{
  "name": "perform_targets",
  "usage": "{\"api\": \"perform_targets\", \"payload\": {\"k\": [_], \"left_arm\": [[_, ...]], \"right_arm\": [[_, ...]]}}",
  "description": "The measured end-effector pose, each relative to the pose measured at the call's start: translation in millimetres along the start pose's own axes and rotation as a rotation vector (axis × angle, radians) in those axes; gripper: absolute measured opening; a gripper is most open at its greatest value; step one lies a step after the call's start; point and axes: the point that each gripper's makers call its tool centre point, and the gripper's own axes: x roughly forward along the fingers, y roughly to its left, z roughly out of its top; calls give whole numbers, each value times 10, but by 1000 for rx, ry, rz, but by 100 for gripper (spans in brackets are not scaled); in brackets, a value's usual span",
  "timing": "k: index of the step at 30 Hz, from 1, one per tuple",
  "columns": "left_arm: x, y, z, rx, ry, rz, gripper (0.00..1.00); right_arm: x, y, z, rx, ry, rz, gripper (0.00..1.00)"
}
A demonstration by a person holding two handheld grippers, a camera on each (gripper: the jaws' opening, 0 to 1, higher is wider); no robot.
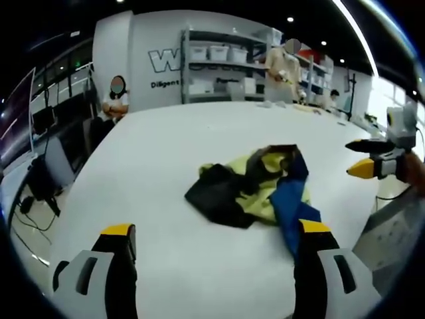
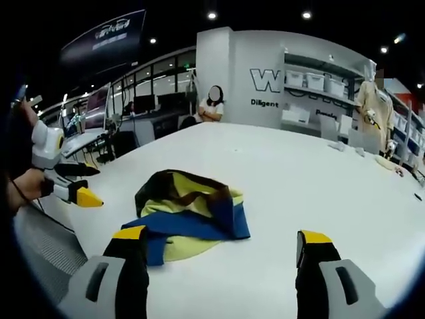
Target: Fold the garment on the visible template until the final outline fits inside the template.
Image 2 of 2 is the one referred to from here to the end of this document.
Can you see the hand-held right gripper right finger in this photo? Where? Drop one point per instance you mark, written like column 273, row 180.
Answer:
column 332, row 285

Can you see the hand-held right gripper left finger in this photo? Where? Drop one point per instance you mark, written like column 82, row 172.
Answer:
column 99, row 285

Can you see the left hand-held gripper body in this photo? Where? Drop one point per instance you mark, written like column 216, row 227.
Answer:
column 44, row 146

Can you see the blue yellow black garment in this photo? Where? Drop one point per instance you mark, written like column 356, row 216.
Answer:
column 199, row 226

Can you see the person's left hand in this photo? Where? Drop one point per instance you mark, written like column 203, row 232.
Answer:
column 28, row 186

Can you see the white side desk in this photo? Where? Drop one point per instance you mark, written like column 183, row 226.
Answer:
column 79, row 143

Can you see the black office chair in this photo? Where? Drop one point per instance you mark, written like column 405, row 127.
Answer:
column 123, row 144
column 187, row 122

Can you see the grey ribbed panel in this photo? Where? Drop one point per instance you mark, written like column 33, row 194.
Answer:
column 46, row 252

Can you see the tilted computer monitor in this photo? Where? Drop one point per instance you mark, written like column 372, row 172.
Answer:
column 98, row 106

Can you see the black computer monitor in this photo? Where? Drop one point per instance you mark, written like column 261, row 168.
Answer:
column 144, row 103
column 171, row 99

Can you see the black pen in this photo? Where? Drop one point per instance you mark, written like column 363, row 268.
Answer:
column 418, row 196

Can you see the dark hanging banner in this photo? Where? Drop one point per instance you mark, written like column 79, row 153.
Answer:
column 106, row 36

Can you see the cream cloth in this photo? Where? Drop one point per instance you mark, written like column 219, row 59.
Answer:
column 386, row 163

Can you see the small white cloth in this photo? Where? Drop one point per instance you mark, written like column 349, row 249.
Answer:
column 338, row 146
column 359, row 150

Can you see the shelf rack with boxes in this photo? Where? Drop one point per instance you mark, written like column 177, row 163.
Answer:
column 410, row 133

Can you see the grey shelf unit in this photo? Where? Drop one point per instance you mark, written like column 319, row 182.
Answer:
column 318, row 99

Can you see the white storage box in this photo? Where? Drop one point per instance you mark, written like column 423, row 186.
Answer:
column 295, row 79
column 314, row 81
column 334, row 85

